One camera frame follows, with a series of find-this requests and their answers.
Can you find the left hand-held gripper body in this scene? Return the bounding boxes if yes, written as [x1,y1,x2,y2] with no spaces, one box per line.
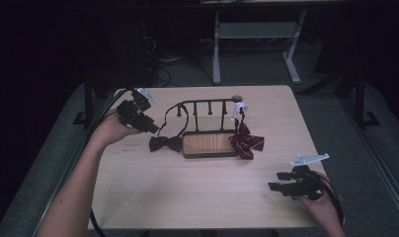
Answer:
[117,87,158,131]

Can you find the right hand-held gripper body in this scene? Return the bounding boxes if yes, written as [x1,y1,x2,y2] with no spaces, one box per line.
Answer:
[286,152,331,202]

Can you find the dark maroon bow tie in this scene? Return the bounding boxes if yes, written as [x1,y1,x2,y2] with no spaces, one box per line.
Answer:
[148,102,191,153]

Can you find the black hook rack wooden tray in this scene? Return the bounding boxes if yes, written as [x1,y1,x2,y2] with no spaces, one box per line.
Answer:
[177,94,245,160]

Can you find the person's left hand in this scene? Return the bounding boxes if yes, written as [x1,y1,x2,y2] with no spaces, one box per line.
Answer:
[88,113,145,148]

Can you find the person's right hand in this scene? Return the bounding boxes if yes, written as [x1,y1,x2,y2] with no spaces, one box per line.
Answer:
[295,191,342,230]

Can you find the black metal stand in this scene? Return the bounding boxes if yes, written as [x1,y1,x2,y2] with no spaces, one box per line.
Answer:
[352,65,381,130]
[72,65,97,126]

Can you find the red striped bow tie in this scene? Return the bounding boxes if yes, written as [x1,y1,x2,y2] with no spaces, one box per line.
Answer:
[228,102,266,161]

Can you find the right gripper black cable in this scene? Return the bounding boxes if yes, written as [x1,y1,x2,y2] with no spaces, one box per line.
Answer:
[314,170,346,228]

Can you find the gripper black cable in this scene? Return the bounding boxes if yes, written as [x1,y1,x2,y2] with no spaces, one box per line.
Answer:
[314,170,346,228]
[87,87,133,237]

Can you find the black floor cables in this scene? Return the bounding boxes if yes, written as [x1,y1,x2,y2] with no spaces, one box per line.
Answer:
[153,54,215,89]

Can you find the metal frame rail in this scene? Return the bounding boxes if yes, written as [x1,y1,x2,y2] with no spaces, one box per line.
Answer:
[338,98,399,218]

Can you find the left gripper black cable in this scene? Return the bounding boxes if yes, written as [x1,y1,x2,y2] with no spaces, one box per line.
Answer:
[87,87,133,237]

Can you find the white metal desk frame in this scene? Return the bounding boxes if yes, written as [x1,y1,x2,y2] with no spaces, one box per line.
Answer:
[210,9,308,85]

